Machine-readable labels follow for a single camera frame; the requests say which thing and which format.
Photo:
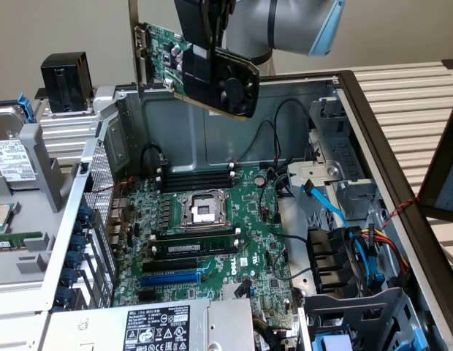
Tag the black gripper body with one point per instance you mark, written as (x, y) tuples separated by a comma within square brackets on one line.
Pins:
[(197, 22)]

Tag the green GPU black fan shroud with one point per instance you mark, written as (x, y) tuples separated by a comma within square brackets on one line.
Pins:
[(234, 87)]

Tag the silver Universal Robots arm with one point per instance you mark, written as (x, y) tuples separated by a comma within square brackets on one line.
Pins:
[(285, 25)]

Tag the open grey PC case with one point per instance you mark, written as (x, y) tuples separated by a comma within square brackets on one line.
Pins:
[(175, 146)]

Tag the black RAM slot white clips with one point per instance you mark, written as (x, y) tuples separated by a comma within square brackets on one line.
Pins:
[(197, 236), (197, 175), (153, 251), (197, 183)]

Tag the silver coin battery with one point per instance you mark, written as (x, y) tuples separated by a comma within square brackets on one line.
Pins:
[(260, 180)]

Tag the black CPU cooler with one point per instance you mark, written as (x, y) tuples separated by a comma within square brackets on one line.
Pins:
[(64, 84)]

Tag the silver CPU socket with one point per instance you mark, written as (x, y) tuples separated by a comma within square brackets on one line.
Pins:
[(202, 212)]

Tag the silver rear port block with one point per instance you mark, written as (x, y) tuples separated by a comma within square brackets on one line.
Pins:
[(114, 241), (116, 226), (118, 207)]

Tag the metal disk bay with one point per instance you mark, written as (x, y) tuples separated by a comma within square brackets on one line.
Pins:
[(343, 146)]

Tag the green Dell motherboard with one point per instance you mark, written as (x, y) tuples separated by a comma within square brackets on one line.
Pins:
[(255, 226)]

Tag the blue disk carrier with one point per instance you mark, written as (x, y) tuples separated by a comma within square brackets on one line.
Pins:
[(26, 108)]

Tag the installed green RAM stick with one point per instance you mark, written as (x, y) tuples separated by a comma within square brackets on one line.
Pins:
[(197, 247)]

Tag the blue slot latch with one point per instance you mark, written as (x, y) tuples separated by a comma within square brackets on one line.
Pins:
[(77, 227), (85, 214), (78, 243), (70, 276), (74, 259), (64, 295)]

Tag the grey parts rack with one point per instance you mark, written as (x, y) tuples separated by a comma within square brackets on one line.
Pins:
[(40, 164)]

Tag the long black expansion slot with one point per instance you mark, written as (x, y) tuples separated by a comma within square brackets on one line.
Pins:
[(168, 265)]

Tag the silver hard disk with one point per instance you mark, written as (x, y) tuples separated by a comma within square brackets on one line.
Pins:
[(11, 157)]

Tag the blue expansion slot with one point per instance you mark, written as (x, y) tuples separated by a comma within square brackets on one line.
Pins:
[(168, 279)]

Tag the silver chipset heatsink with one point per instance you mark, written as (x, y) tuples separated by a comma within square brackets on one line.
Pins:
[(229, 290)]

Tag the black plastic fan shroud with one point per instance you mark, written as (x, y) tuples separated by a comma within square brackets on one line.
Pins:
[(329, 259)]

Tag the short black expansion slot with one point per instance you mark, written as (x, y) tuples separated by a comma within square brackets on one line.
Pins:
[(147, 296)]

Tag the silver CPU chip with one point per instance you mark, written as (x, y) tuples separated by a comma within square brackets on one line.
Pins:
[(0, 217)]

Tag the loose green RAM stick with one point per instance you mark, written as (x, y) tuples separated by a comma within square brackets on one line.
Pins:
[(11, 241)]

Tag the silver power supply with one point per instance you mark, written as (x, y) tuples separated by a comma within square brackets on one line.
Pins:
[(102, 329)]

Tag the grey metal drive cage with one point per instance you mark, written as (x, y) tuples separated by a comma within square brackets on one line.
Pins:
[(358, 303)]

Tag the blue drive carrier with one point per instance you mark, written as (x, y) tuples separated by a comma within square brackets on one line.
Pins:
[(332, 343)]

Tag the black intrusion switch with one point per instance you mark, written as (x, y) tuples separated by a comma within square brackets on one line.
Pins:
[(88, 184)]

